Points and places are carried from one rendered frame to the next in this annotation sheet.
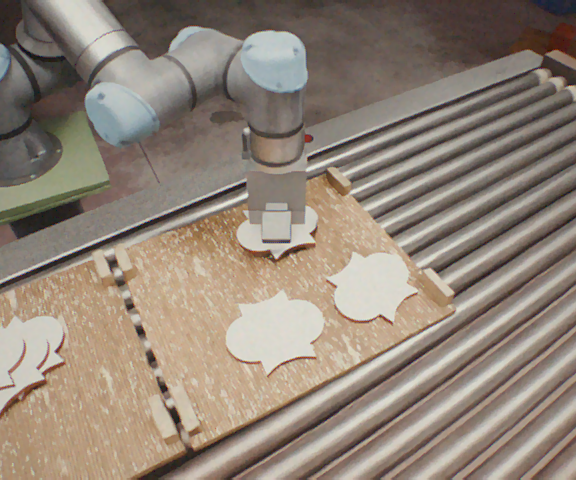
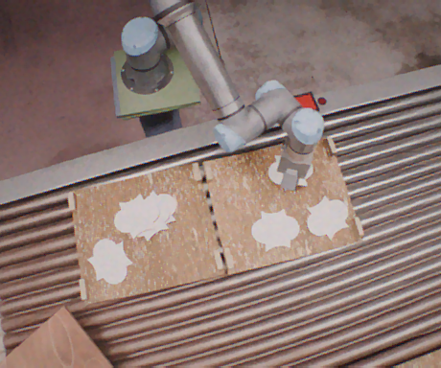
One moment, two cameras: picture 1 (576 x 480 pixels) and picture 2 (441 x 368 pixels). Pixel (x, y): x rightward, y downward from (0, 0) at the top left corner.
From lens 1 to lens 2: 59 cm
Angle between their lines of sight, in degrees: 23
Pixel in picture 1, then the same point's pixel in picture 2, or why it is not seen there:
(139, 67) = (243, 121)
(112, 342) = (198, 216)
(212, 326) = (246, 218)
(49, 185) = (166, 98)
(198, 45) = (272, 103)
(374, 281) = (329, 216)
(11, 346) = (153, 210)
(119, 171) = not seen: hidden behind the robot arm
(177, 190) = not seen: hidden behind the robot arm
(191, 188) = not seen: hidden behind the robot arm
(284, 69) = (311, 138)
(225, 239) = (262, 169)
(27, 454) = (159, 259)
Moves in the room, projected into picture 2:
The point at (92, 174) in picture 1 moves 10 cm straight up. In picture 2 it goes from (191, 95) to (188, 79)
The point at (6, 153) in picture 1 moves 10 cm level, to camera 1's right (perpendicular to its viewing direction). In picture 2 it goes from (145, 78) to (173, 83)
